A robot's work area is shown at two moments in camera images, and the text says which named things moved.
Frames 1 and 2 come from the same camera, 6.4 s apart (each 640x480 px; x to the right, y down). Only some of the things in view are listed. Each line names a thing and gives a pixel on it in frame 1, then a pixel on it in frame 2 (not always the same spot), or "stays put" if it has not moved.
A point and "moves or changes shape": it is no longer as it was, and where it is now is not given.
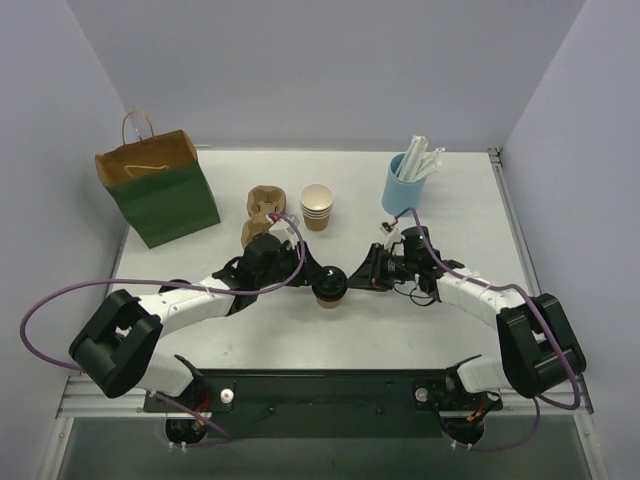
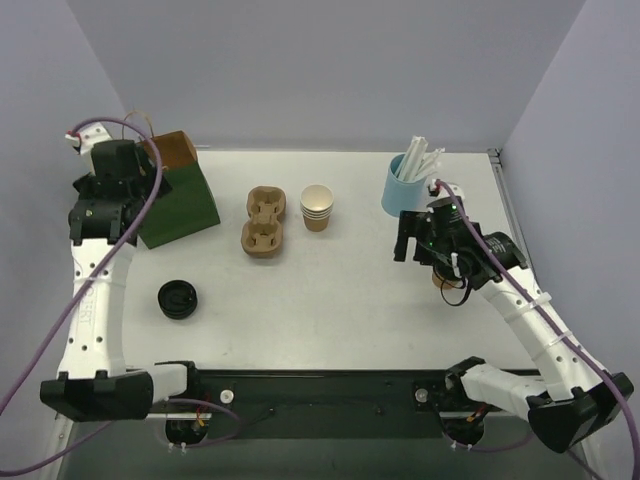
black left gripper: [298, 270] → [151, 176]
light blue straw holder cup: [400, 195] stays put
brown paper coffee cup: [325, 304] moves or changes shape
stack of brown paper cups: [316, 201] stays put
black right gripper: [375, 267] → [412, 234]
